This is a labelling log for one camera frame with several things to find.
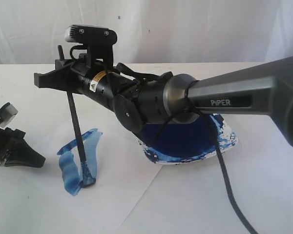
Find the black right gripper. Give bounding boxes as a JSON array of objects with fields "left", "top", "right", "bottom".
[{"left": 34, "top": 55, "right": 166, "bottom": 133}]

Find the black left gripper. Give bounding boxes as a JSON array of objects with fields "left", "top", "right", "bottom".
[{"left": 0, "top": 127, "right": 44, "bottom": 168}]

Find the black paintbrush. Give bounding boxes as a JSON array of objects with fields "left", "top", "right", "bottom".
[{"left": 58, "top": 45, "right": 96, "bottom": 188}]

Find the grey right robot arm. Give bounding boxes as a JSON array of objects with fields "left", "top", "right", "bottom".
[{"left": 34, "top": 57, "right": 293, "bottom": 146}]

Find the white paper sheet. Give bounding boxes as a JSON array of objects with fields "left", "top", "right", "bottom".
[{"left": 17, "top": 115, "right": 161, "bottom": 234}]

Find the white backdrop curtain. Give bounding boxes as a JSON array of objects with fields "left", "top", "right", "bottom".
[{"left": 0, "top": 0, "right": 293, "bottom": 64}]

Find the white square paint dish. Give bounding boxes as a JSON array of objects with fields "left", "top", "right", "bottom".
[{"left": 134, "top": 113, "right": 239, "bottom": 166}]

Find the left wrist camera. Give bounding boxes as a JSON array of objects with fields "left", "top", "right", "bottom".
[{"left": 0, "top": 102, "right": 18, "bottom": 128}]

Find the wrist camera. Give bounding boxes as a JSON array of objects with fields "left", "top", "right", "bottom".
[
  {"left": 64, "top": 24, "right": 118, "bottom": 68},
  {"left": 0, "top": 102, "right": 18, "bottom": 128}
]

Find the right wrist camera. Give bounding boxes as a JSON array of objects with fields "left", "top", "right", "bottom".
[{"left": 64, "top": 24, "right": 118, "bottom": 68}]

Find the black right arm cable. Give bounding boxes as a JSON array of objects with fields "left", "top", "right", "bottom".
[{"left": 105, "top": 62, "right": 259, "bottom": 234}]

